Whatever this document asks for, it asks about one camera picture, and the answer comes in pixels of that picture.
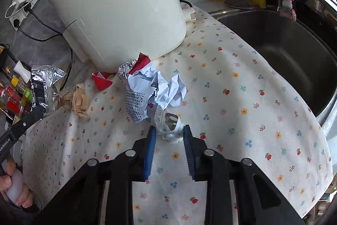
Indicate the steel sink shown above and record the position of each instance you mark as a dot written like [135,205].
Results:
[284,56]

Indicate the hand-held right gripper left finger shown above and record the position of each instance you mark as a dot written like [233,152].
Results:
[149,153]

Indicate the small paper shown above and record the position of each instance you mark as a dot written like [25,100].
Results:
[168,124]

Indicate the floral tablecloth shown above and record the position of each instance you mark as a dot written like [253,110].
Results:
[237,114]

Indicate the small white bottle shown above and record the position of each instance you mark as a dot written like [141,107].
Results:
[22,70]

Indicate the metal sink strainer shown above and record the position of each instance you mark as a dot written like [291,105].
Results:
[237,2]

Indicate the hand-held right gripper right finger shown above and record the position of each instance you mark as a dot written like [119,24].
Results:
[189,153]

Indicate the black spice rack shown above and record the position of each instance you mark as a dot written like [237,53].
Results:
[6,52]

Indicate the white air fryer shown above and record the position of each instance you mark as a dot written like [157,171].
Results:
[113,3]

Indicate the row of condiment bottles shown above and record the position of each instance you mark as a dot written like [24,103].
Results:
[14,98]

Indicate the silver foil wrapper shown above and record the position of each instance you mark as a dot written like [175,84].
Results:
[51,80]

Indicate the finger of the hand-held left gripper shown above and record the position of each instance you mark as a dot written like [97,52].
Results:
[29,121]

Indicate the crumpled foil ball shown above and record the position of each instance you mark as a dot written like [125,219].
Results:
[125,70]

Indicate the white usb charger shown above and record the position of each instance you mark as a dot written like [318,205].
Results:
[20,1]

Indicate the person's left hand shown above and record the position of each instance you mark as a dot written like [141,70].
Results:
[26,196]

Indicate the red paper wrapper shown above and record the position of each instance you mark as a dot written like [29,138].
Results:
[102,80]

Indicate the white wall socket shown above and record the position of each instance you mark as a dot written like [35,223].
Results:
[18,19]

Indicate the crumpled brown paper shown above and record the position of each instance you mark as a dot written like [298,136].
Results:
[77,99]

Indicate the crumpled printed paper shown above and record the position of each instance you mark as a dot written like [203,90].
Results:
[137,98]

